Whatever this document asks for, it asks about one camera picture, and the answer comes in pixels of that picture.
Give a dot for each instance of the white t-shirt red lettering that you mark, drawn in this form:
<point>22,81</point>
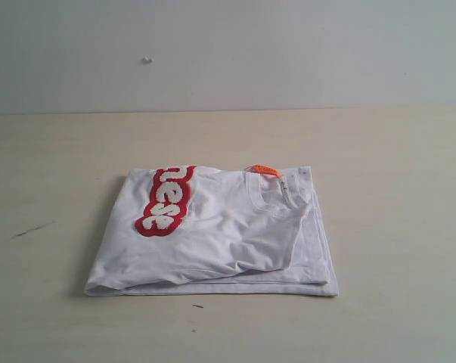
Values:
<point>200,230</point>

